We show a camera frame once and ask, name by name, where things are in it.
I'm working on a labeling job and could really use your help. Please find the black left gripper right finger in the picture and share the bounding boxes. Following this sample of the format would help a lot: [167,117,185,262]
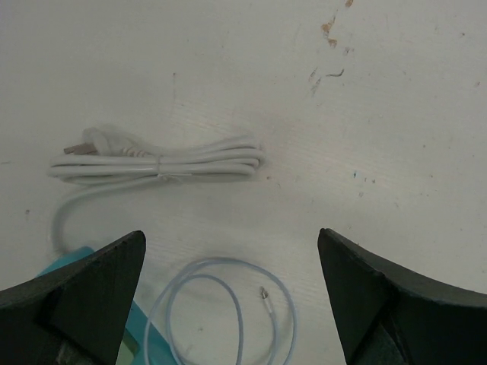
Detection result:
[317,229,486,364]

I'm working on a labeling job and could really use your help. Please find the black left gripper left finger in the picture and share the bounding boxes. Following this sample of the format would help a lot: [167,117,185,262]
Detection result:
[1,231,146,364]

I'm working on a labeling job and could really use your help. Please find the teal power strip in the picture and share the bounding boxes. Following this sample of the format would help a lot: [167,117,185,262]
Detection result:
[39,246,176,365]

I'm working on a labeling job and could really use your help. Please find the white power cord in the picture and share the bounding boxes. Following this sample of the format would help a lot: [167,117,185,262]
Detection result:
[46,127,267,253]

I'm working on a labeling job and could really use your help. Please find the light blue charging cable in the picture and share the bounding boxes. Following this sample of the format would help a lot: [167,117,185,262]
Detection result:
[143,256,297,365]

